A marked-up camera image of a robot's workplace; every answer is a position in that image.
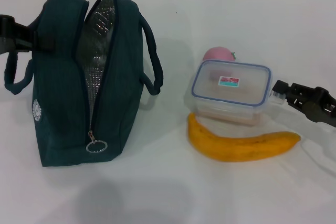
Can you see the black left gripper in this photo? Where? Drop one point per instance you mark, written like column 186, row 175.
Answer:
column 6, row 30

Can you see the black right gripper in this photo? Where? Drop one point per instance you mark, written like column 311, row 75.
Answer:
column 324, row 108

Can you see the dark teal insulated lunch bag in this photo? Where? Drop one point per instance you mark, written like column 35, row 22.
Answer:
column 60, row 90

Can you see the clear food container blue seal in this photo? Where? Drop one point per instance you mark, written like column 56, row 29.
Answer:
column 231, row 95

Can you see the yellow banana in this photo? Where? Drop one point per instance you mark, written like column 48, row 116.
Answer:
column 236, row 150

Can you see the pink toy peach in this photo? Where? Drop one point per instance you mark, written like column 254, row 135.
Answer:
column 218, row 54

